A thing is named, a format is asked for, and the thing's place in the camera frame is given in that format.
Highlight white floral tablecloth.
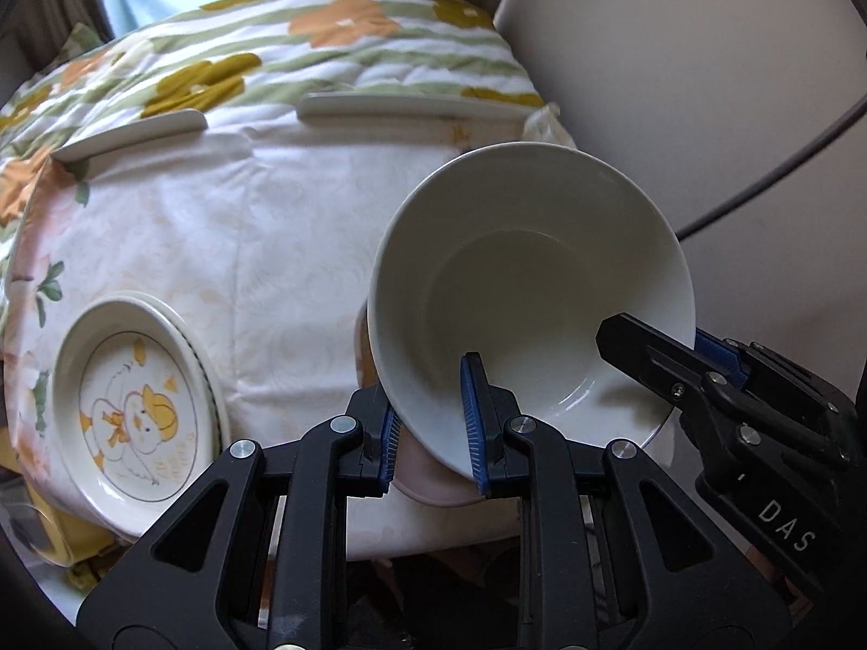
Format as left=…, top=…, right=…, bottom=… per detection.
left=0, top=105, right=678, bottom=563

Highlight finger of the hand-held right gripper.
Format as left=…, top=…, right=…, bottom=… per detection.
left=596, top=313, right=753, bottom=448
left=696, top=328, right=858, bottom=462

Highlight black cable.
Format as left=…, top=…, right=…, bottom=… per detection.
left=677, top=98, right=867, bottom=239

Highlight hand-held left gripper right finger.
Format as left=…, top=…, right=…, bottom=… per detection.
left=461, top=352, right=793, bottom=650

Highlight flower print blanket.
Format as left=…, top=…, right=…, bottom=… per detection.
left=0, top=0, right=560, bottom=231

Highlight yellow cloth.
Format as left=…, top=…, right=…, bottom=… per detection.
left=37, top=508, right=126, bottom=587

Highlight clear plastic container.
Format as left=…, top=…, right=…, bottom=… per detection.
left=0, top=480, right=69, bottom=566

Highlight white plate with dark rim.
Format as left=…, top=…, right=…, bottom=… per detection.
left=57, top=301, right=229, bottom=543

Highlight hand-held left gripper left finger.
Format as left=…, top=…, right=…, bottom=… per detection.
left=76, top=386, right=404, bottom=650

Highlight white bowl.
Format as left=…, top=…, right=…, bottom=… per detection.
left=367, top=144, right=697, bottom=485

